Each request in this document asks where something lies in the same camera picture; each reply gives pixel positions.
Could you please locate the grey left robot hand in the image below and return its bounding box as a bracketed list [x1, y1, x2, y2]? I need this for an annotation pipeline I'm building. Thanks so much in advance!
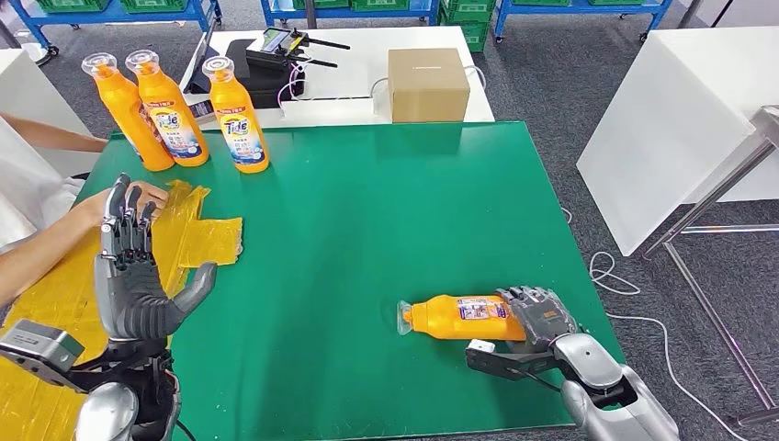
[94, 173, 219, 342]

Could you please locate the person's hand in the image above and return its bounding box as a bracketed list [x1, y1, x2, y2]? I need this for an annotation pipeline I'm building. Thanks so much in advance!
[79, 181, 170, 230]

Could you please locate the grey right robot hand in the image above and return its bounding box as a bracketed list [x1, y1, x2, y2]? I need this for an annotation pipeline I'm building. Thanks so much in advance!
[495, 286, 580, 355]

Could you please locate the black carrying case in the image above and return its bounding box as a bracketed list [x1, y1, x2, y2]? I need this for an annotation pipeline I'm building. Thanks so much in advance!
[223, 39, 306, 111]

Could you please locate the metal table frame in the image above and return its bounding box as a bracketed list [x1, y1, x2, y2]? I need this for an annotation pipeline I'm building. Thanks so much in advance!
[641, 105, 779, 427]

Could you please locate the white cable behind box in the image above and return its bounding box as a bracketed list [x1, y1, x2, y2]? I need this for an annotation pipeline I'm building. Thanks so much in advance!
[369, 63, 488, 118]

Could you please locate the dark blue tablet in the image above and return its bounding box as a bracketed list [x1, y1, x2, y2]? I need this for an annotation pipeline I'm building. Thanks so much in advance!
[184, 27, 220, 96]

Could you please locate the white table with devices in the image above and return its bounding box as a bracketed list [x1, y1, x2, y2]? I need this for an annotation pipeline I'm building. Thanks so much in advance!
[179, 25, 495, 130]

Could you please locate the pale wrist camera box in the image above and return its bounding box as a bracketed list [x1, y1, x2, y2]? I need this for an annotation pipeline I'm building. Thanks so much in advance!
[0, 321, 86, 392]
[465, 339, 561, 383]

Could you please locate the person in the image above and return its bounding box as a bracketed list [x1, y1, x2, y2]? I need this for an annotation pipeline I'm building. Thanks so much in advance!
[0, 112, 170, 309]

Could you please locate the blue metal rack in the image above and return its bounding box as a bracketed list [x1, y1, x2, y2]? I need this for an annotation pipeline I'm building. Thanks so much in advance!
[8, 0, 223, 61]
[259, 0, 441, 29]
[492, 0, 674, 42]

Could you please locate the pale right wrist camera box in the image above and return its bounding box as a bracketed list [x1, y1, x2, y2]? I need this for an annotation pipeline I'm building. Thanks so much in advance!
[465, 339, 561, 383]

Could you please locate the green table mat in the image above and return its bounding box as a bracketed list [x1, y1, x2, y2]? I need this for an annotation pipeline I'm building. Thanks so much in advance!
[70, 121, 628, 441]

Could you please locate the white floor cable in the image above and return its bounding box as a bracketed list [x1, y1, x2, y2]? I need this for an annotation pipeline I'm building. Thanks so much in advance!
[559, 205, 751, 441]

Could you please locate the large white table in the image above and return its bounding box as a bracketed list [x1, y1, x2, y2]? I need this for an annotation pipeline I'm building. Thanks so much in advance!
[576, 25, 779, 257]

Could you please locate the black remote controller with antennas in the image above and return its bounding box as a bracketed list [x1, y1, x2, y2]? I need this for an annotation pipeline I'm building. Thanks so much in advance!
[245, 27, 352, 69]

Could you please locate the white cabinet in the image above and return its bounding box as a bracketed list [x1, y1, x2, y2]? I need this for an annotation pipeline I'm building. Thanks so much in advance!
[0, 48, 102, 179]

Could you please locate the white cable at controller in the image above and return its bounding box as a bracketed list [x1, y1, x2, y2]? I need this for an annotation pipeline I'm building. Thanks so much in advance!
[277, 59, 308, 118]

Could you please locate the yellow taped cardboard sheet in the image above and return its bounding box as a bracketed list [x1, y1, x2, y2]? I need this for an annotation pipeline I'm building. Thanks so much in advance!
[0, 179, 243, 441]

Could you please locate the brown cardboard box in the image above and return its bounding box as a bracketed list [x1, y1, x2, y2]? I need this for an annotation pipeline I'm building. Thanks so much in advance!
[387, 48, 471, 123]

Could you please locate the orange detergent bottle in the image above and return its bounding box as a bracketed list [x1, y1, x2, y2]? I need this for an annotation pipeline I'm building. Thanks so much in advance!
[126, 50, 210, 168]
[202, 55, 271, 175]
[397, 295, 528, 342]
[82, 52, 176, 173]

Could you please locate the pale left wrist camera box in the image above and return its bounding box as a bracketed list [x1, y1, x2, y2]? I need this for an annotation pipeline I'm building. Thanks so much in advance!
[0, 321, 86, 392]

